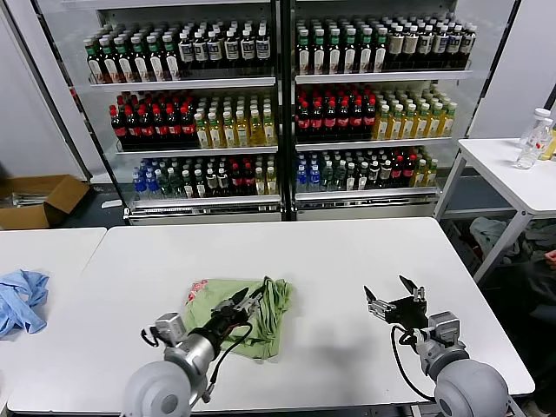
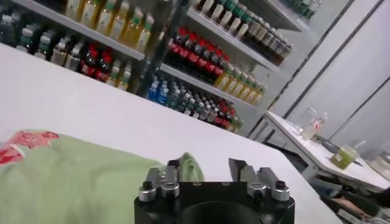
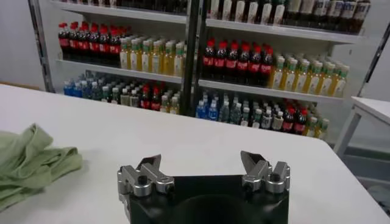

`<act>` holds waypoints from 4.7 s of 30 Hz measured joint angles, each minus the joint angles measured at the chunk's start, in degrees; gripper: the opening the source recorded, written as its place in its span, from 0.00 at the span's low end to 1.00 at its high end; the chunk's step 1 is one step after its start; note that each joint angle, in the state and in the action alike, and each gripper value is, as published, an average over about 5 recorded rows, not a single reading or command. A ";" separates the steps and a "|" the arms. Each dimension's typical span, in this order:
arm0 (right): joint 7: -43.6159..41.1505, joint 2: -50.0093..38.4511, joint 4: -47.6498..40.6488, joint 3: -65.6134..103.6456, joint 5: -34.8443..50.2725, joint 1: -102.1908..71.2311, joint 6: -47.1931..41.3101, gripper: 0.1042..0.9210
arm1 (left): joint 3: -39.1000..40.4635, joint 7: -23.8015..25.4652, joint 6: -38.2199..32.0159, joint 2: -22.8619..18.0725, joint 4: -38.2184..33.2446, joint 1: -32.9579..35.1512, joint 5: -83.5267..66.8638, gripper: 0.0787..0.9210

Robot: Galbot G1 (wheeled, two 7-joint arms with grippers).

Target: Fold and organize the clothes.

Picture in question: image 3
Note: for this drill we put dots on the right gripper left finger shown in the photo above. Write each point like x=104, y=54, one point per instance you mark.
x=146, y=179

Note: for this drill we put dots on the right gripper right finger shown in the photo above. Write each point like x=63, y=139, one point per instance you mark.
x=262, y=178

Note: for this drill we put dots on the light green t-shirt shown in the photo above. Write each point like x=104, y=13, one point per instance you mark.
x=30, y=164

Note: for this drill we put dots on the small red-cap cola bottle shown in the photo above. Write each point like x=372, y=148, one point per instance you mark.
x=156, y=101
x=288, y=121
x=300, y=123
x=146, y=99

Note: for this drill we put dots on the small yellow tea bottle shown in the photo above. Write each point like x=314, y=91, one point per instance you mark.
x=164, y=105
x=323, y=130
x=311, y=128
x=175, y=106

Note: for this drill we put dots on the small blue water bottle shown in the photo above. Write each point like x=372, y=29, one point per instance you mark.
x=68, y=89
x=213, y=112
x=78, y=90
x=201, y=111

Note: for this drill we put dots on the white cooler shelf board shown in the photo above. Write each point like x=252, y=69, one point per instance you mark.
x=122, y=73
x=268, y=92
x=280, y=32
x=122, y=12

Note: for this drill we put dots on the large yellow tea bottle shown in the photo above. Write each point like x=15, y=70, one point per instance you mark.
x=315, y=80
x=277, y=76
x=301, y=79
x=168, y=61
x=157, y=60
x=179, y=62
x=327, y=82
x=341, y=83
x=290, y=77
x=146, y=59
x=124, y=56
x=135, y=58

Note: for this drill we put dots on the large red-cap cola bottle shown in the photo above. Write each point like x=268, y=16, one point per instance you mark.
x=83, y=44
x=243, y=65
x=254, y=67
x=114, y=48
x=209, y=61
x=220, y=62
x=267, y=68
x=73, y=43
x=63, y=42
x=94, y=45
x=232, y=64
x=103, y=47

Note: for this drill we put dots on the drinks display cooler cabinet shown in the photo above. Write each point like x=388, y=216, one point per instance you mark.
x=190, y=61

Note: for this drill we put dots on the white side table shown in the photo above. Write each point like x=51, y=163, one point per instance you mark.
x=374, y=108

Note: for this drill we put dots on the green-cap tea bottle white label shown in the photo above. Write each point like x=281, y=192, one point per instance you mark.
x=239, y=9
x=279, y=12
x=266, y=11
x=253, y=10
x=226, y=9
x=214, y=7

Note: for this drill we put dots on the dark drink bottle beige label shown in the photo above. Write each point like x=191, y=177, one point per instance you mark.
x=293, y=12
x=307, y=13

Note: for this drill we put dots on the dark drink bottle blue label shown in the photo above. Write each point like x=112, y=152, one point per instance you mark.
x=362, y=16
x=348, y=16
x=320, y=14
x=335, y=15

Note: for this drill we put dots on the glass cooler door black frame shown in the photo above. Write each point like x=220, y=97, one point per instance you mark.
x=375, y=58
x=41, y=45

